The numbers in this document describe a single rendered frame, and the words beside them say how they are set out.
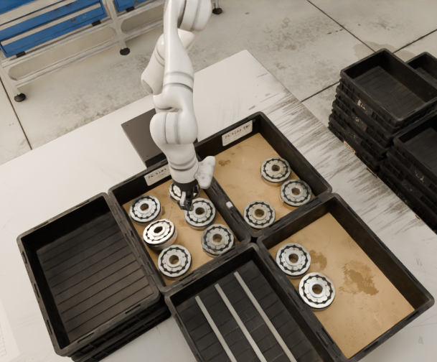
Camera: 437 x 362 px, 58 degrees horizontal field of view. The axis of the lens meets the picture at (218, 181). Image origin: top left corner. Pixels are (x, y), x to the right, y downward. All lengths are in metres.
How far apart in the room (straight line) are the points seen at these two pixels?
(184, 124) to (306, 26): 2.57
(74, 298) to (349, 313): 0.80
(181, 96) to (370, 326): 0.80
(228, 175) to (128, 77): 1.81
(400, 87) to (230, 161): 1.13
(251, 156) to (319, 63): 1.71
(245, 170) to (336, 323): 0.57
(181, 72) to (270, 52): 2.21
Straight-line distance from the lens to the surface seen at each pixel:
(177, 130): 0.86
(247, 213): 1.28
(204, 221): 1.27
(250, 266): 1.24
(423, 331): 1.42
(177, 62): 0.94
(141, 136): 1.65
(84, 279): 1.32
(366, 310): 1.25
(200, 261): 1.25
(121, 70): 3.12
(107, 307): 1.27
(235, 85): 1.85
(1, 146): 2.98
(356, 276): 1.27
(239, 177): 1.38
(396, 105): 2.17
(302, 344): 1.19
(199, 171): 1.00
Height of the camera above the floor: 1.99
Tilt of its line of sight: 58 degrees down
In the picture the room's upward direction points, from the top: 7 degrees counter-clockwise
